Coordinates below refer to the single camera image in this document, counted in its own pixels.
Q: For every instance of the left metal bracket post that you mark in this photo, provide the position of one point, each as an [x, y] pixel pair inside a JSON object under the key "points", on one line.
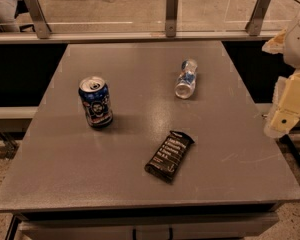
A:
{"points": [[41, 26]]}

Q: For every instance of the middle metal bracket post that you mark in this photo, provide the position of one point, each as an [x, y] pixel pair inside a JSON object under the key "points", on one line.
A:
{"points": [[171, 18]]}

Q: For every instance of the silver blue redbull can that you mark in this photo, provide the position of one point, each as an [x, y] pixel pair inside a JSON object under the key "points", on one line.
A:
{"points": [[186, 82]]}

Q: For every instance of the metal rail beam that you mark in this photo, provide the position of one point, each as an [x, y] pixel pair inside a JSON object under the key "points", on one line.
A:
{"points": [[79, 38]]}

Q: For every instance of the black snack bar wrapper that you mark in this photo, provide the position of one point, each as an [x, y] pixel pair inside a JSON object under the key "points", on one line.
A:
{"points": [[166, 161]]}

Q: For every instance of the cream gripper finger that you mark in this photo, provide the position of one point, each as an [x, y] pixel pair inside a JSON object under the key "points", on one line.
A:
{"points": [[276, 44], [284, 113]]}

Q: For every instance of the metal bracket post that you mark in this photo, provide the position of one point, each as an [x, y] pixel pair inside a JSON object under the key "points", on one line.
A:
{"points": [[171, 18], [254, 25], [41, 26]]}

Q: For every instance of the right metal bracket post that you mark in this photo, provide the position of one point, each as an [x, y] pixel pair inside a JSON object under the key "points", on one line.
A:
{"points": [[254, 25]]}

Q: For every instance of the blue soda can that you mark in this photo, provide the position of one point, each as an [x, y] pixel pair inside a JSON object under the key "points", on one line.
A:
{"points": [[95, 98]]}

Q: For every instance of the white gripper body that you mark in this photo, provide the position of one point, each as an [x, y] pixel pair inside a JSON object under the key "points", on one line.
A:
{"points": [[299, 45]]}

